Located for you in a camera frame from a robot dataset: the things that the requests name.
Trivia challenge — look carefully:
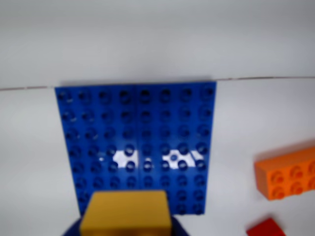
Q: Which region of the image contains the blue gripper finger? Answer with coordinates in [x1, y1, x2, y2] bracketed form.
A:
[60, 214, 86, 236]
[169, 214, 190, 236]

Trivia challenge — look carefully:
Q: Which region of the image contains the yellow 2x2 block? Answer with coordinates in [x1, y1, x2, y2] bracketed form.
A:
[79, 190, 173, 236]

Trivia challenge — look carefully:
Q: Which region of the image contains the red 2x2 block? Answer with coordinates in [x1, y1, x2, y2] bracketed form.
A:
[246, 217, 288, 236]

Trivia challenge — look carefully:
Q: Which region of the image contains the orange 2x4 block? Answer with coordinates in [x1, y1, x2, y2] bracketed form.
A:
[253, 146, 315, 202]

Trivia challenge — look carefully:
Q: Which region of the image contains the blue 8x8 studded plate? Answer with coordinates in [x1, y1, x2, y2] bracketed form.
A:
[54, 80, 218, 217]

